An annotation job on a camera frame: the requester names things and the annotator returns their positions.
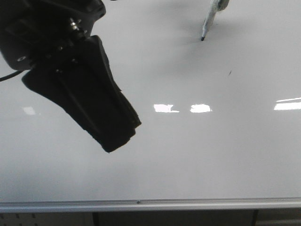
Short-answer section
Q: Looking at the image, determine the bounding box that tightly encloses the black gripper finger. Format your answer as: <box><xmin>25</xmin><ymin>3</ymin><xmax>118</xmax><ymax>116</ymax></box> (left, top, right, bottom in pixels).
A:
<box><xmin>22</xmin><ymin>35</ymin><xmax>141</xmax><ymax>153</ymax></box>

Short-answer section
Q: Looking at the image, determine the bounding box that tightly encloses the perforated grey metal panel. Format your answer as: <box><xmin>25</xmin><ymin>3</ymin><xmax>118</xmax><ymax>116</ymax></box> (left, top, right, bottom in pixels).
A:
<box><xmin>0</xmin><ymin>212</ymin><xmax>94</xmax><ymax>226</ymax></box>

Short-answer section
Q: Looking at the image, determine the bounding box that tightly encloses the whiteboard marker with black collar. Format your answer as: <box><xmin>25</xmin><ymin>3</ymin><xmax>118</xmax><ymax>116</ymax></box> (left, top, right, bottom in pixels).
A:
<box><xmin>200</xmin><ymin>0</ymin><xmax>229</xmax><ymax>41</ymax></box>

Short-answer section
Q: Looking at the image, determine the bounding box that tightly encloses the black cable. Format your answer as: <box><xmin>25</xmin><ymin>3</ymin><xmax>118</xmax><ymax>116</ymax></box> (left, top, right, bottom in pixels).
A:
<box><xmin>0</xmin><ymin>70</ymin><xmax>22</xmax><ymax>82</ymax></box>

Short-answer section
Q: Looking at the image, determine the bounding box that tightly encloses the white whiteboard with aluminium frame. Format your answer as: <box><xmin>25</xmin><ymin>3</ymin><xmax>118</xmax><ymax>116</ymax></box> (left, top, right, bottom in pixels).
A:
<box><xmin>0</xmin><ymin>0</ymin><xmax>301</xmax><ymax>213</ymax></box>

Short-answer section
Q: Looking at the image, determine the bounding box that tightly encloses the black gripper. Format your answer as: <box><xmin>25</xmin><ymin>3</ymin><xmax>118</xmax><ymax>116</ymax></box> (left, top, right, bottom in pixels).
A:
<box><xmin>0</xmin><ymin>0</ymin><xmax>106</xmax><ymax>71</ymax></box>

